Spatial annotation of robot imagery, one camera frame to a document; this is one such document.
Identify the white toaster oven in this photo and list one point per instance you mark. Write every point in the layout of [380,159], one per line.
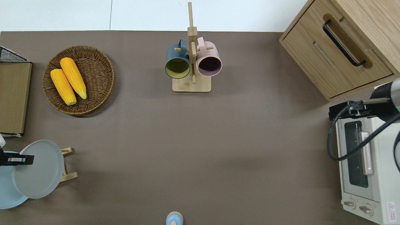
[382,175]

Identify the pink mug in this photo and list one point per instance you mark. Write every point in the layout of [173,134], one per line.
[212,56]

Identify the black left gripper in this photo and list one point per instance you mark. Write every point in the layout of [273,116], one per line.
[3,157]

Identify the light blue plate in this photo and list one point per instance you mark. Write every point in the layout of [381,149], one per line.
[7,193]

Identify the blue call bell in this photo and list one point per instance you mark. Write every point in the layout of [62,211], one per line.
[174,218]

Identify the yellow corn cob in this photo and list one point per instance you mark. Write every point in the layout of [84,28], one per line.
[62,86]
[73,78]

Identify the dark blue mug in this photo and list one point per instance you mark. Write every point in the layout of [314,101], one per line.
[173,54]

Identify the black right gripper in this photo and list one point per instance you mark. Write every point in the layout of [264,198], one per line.
[382,103]

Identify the gray plate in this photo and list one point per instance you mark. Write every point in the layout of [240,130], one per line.
[40,178]

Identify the brown wicker basket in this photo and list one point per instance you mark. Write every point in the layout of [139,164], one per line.
[97,75]

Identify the brown table mat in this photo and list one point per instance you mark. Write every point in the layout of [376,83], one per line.
[200,150]

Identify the wooden drawer cabinet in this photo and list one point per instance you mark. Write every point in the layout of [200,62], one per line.
[328,62]

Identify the wooden plate rack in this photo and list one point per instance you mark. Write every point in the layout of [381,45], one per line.
[69,177]

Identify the wooden mug tree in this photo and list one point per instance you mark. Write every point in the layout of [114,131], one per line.
[191,87]

